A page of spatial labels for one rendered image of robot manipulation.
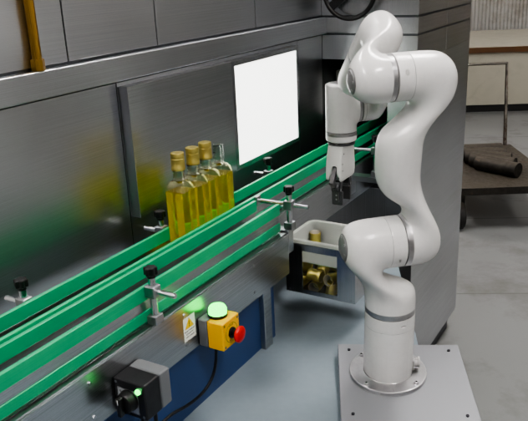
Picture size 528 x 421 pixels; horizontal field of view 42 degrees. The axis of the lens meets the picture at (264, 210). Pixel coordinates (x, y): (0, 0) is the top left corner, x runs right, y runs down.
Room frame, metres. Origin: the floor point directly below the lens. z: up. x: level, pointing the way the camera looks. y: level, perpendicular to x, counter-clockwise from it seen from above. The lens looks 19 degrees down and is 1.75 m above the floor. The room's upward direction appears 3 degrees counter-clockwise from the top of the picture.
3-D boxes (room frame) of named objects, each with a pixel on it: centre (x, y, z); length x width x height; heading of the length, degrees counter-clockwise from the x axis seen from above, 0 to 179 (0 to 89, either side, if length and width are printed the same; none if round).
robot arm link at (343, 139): (1.86, -0.22, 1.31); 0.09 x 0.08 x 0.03; 150
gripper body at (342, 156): (1.85, -0.22, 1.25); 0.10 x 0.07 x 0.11; 150
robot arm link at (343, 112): (1.85, -0.22, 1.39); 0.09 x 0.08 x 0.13; 100
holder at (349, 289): (1.91, -0.17, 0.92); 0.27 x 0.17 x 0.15; 59
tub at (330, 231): (1.89, -0.19, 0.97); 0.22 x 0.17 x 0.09; 59
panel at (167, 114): (2.10, 0.10, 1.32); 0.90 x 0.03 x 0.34; 149
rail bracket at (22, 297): (1.30, 0.52, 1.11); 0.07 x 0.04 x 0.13; 59
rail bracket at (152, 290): (1.31, 0.22, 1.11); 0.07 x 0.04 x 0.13; 59
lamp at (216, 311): (1.45, 0.12, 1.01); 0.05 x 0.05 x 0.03
